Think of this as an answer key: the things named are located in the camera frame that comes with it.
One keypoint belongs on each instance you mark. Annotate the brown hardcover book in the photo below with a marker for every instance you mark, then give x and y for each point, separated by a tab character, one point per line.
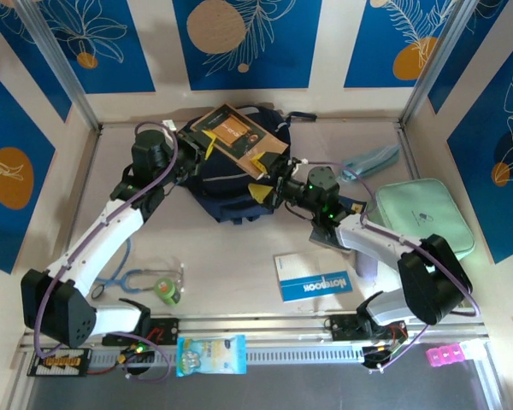
239	136

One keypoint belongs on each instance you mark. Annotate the navy blue backpack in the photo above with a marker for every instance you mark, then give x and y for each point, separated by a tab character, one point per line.
226	192

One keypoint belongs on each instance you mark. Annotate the light blue pencil pouch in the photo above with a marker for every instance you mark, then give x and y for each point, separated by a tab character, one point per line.
376	158

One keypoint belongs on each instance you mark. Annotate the lilac glasses case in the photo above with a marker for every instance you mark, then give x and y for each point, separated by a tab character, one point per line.
365	267

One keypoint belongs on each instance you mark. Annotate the blue white notebook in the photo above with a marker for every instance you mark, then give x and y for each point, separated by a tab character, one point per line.
312	282

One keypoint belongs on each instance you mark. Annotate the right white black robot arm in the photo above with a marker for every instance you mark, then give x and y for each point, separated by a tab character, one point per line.
367	239

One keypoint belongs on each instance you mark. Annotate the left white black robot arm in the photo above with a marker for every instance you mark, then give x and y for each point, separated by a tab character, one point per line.
102	239

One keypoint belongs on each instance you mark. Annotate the mint green zip case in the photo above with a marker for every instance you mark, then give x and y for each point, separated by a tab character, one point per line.
427	205

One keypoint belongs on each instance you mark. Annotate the green tape roll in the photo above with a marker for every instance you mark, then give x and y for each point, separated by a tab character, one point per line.
166	290

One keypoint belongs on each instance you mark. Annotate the blue stethoscope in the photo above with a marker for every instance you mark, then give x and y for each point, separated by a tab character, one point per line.
97	291

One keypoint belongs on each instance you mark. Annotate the blue snack packet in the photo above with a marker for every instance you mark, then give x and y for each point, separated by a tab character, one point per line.
211	355

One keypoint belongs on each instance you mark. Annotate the yellow power connector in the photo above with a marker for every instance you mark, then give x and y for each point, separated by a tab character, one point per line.
130	352

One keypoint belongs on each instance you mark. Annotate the pink clear pill organizer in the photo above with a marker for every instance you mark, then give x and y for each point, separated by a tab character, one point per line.
442	356

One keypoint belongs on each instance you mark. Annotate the black power distribution board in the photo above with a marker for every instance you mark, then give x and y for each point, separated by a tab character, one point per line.
60	363

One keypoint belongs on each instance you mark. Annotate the blue floral wall poster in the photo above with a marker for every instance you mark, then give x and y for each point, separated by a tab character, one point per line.
487	42
367	51
30	55
111	64
487	213
8	222
282	64

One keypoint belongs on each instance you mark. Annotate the aluminium frame post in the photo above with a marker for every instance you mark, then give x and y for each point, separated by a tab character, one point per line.
428	81
68	81

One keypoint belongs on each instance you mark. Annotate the aluminium mounting rail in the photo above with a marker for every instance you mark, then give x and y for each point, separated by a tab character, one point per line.
261	324

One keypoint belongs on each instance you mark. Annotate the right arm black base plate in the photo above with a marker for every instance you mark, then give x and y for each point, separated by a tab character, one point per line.
342	326

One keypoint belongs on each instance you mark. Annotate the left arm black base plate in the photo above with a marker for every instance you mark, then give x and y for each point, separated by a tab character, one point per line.
169	331

